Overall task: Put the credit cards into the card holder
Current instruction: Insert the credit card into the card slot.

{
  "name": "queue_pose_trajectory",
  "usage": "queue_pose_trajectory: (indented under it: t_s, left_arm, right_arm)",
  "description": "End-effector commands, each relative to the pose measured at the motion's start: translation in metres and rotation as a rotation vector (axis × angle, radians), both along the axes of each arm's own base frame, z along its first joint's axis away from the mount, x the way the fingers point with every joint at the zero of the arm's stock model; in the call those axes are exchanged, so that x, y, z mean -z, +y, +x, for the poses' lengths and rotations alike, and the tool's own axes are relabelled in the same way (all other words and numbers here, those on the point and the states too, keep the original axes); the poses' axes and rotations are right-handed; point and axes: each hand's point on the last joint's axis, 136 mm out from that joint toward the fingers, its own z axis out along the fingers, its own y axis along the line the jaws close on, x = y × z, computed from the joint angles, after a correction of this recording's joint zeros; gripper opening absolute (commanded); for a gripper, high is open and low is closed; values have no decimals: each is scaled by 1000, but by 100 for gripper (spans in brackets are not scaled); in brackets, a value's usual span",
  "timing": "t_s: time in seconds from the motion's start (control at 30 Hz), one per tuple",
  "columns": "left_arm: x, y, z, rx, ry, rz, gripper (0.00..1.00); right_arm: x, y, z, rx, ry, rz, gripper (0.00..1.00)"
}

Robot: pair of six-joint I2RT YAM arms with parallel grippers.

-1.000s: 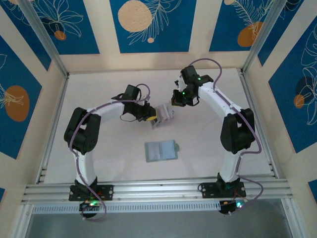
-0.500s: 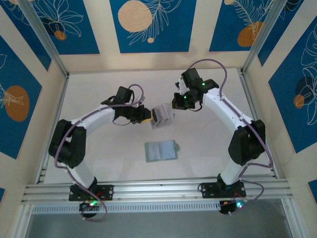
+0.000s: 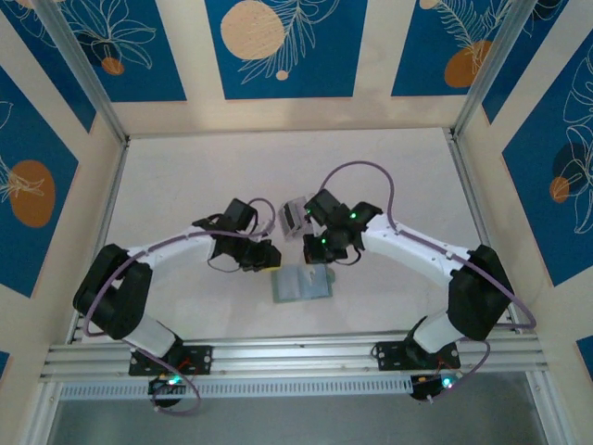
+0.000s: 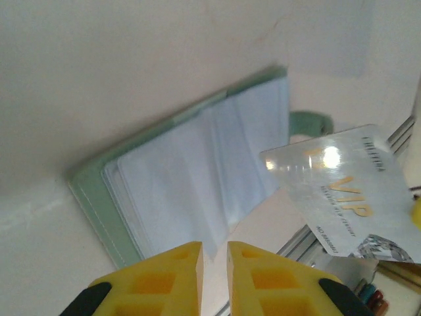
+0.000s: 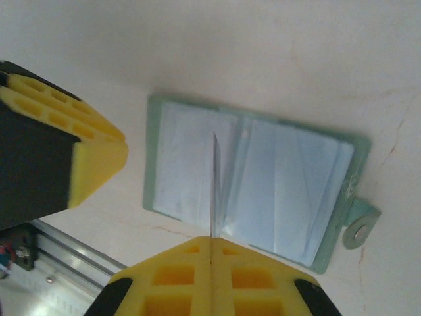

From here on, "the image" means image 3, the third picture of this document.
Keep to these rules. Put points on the green card holder wallet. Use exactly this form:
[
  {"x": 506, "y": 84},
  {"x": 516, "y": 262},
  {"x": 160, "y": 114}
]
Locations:
[{"x": 292, "y": 289}]

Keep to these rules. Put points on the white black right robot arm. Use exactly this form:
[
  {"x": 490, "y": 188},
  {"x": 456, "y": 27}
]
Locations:
[{"x": 477, "y": 296}]

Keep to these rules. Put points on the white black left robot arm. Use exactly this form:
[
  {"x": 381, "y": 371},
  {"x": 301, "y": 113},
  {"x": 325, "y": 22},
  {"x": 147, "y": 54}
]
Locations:
[{"x": 111, "y": 292}]

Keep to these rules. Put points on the black controller board with LED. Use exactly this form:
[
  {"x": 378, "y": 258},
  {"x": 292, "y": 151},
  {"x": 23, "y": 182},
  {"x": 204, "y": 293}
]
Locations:
[
  {"x": 167, "y": 387},
  {"x": 433, "y": 387}
]

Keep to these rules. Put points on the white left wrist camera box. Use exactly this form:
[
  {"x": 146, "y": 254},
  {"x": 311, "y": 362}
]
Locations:
[{"x": 267, "y": 226}]

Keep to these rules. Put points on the long aluminium frame rail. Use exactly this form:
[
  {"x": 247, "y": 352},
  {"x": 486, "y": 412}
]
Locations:
[{"x": 296, "y": 357}]

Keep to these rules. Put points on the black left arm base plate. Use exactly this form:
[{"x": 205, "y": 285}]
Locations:
[{"x": 199, "y": 359}]

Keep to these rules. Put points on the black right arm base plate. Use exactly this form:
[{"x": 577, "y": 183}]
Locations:
[{"x": 389, "y": 354}]

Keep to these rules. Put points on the aluminium side rail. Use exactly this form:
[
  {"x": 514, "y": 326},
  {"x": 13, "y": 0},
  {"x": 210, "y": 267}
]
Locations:
[
  {"x": 113, "y": 185},
  {"x": 458, "y": 162}
]

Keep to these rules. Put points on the aluminium frame post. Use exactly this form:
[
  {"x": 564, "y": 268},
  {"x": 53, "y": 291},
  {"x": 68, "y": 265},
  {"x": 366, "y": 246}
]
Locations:
[
  {"x": 79, "y": 69},
  {"x": 495, "y": 69}
]

